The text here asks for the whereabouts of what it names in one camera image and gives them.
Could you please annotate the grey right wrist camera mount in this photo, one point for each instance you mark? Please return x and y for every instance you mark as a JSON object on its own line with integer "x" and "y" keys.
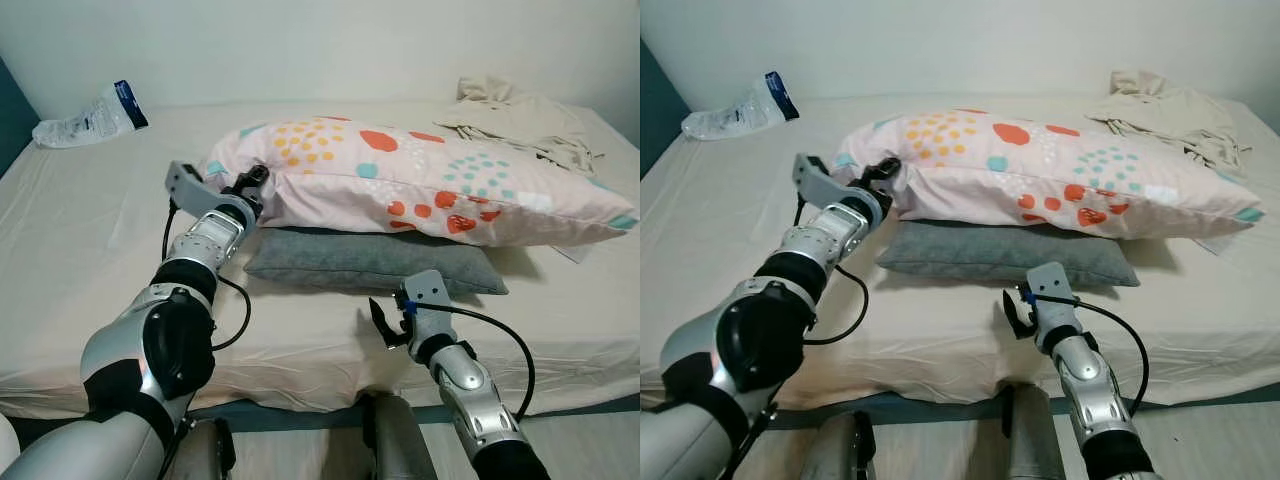
{"x": 1055, "y": 285}
{"x": 428, "y": 295}

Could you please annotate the grey flat cushion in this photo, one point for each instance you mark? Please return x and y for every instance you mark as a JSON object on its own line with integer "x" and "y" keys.
{"x": 350, "y": 260}
{"x": 990, "y": 255}

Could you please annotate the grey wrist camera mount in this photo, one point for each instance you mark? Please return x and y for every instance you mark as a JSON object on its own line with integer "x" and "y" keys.
{"x": 1055, "y": 285}
{"x": 428, "y": 295}
{"x": 185, "y": 185}
{"x": 812, "y": 178}

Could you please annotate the teal bed base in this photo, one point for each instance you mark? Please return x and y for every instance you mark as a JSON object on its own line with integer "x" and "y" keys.
{"x": 930, "y": 413}
{"x": 300, "y": 413}

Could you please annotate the silver right robot leg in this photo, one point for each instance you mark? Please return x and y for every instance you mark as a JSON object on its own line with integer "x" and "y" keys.
{"x": 1030, "y": 440}
{"x": 400, "y": 440}

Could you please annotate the clear plastic bag blue label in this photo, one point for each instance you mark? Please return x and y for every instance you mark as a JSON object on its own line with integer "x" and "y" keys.
{"x": 735, "y": 115}
{"x": 85, "y": 122}

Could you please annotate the bed with cream sheet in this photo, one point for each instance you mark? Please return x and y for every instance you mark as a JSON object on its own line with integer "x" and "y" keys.
{"x": 80, "y": 230}
{"x": 720, "y": 230}

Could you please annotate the teal headboard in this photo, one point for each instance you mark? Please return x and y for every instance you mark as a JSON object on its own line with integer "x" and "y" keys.
{"x": 12, "y": 120}
{"x": 655, "y": 110}

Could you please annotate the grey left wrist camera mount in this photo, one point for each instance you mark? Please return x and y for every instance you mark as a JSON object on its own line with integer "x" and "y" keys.
{"x": 185, "y": 185}
{"x": 812, "y": 178}

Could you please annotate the crumpled beige cloth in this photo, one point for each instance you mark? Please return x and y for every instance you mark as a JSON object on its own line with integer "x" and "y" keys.
{"x": 520, "y": 125}
{"x": 1170, "y": 120}

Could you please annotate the silver left robot leg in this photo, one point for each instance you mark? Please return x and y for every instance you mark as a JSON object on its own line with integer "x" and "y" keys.
{"x": 205, "y": 450}
{"x": 840, "y": 450}

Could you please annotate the silver robot leg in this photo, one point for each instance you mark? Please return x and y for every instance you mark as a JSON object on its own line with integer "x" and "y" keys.
{"x": 205, "y": 450}
{"x": 400, "y": 440}
{"x": 1030, "y": 440}
{"x": 840, "y": 450}

